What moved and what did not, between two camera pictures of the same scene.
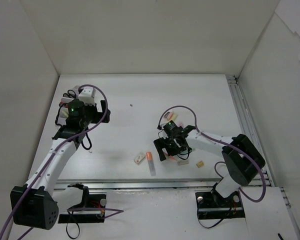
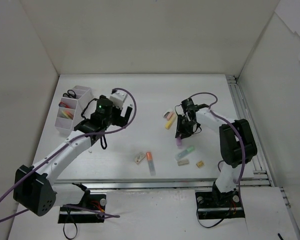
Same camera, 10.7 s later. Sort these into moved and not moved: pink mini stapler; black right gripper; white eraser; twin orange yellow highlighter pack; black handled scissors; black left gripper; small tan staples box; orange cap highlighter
Moved: twin orange yellow highlighter pack; black left gripper; black right gripper
Not moved: white eraser; pink mini stapler; black handled scissors; orange cap highlighter; small tan staples box
